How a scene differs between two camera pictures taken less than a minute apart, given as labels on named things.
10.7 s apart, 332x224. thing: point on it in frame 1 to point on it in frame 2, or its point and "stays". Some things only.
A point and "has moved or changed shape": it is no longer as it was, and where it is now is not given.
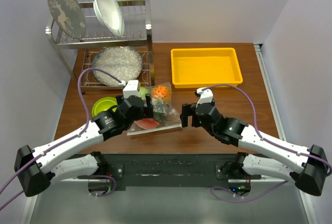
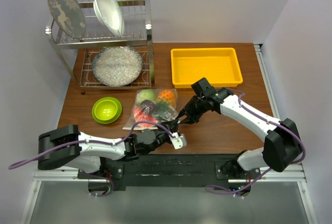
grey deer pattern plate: x=65 y=12 stays
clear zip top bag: x=165 y=116 has moved or changed shape
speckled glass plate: x=123 y=63 stays
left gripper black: x=147 y=111 to x=171 y=125
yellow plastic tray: x=205 y=68 stays
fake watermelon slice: x=147 y=123 stays
